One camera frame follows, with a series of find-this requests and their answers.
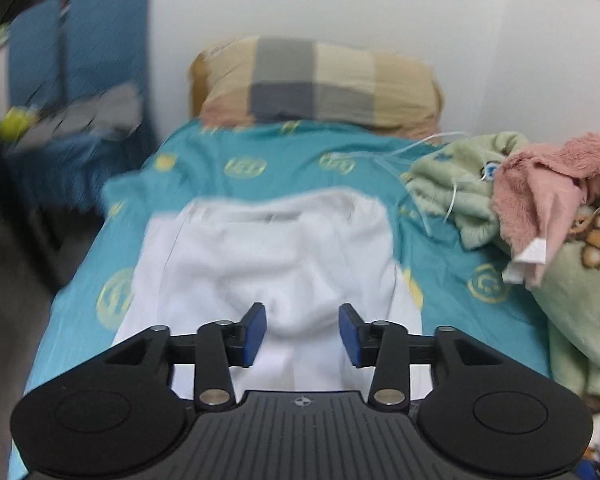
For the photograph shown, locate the white cotton pants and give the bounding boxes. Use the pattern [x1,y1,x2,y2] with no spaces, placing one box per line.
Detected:
[116,188,422,394]

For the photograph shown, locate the teal patterned bed sheet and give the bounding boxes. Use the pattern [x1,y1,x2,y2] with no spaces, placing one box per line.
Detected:
[7,119,554,480]

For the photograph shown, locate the green fleece cartoon blanket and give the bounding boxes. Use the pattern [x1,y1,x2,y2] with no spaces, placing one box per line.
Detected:
[406,132,600,462]

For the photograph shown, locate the pink fuzzy garment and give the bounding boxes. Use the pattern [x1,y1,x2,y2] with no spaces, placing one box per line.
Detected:
[492,133,600,288]

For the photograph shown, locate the grey folded cloth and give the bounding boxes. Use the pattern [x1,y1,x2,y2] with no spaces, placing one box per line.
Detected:
[15,81,143,152]

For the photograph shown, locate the plaid beige grey pillow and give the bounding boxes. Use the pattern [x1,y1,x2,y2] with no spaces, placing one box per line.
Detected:
[189,36,444,139]

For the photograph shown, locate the yellow green toy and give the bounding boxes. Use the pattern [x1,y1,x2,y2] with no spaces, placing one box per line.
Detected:
[0,107,38,143]

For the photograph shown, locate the blue covered chair right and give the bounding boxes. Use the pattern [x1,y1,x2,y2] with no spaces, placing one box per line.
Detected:
[7,0,158,211]

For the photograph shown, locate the blue covered chair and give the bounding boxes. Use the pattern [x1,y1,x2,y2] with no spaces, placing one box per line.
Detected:
[7,0,62,108]
[7,0,158,211]

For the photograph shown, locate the blue covered chair left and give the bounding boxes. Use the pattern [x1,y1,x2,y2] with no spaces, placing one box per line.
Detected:
[7,0,62,108]

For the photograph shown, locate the white charging cable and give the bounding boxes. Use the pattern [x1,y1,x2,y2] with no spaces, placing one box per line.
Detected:
[329,130,474,239]

